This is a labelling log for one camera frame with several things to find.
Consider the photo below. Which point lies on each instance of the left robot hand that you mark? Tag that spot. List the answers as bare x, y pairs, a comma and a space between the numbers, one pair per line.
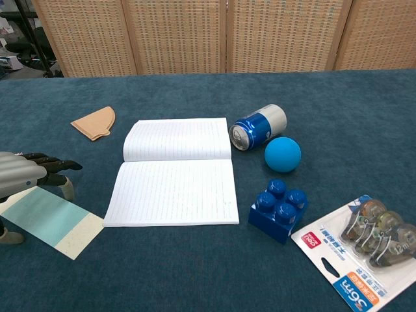
19, 172

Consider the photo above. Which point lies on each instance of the teal cream paper bookmark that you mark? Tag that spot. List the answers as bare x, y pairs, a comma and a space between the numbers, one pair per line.
48, 217

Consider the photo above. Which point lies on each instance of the tan leather piece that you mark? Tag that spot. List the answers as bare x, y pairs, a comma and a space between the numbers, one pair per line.
96, 123

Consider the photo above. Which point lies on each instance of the white box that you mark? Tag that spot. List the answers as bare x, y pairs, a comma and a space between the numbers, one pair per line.
9, 63

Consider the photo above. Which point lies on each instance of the black office chair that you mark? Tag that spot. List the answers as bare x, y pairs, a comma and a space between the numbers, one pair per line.
18, 48

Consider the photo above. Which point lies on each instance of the black tripod stand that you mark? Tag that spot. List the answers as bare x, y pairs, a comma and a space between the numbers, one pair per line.
34, 35

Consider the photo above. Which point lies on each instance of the open lined notebook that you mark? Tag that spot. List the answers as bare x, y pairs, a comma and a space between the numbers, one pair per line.
175, 191

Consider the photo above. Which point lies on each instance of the blue carpet table cover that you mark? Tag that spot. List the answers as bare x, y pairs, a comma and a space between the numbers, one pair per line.
195, 260

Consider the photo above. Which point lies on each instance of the woven folding screen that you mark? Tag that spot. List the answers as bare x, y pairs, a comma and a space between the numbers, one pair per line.
178, 35

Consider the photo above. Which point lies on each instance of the blue silver drink can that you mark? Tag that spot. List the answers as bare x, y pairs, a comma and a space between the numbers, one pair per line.
260, 125

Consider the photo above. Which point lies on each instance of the blue toy building block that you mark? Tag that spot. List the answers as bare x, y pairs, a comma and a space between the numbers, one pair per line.
276, 217

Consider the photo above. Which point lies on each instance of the blue foam ball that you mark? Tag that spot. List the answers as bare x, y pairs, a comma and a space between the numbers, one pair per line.
282, 154

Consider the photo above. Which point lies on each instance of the correction tape blister pack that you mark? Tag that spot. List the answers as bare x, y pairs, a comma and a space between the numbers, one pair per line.
325, 247

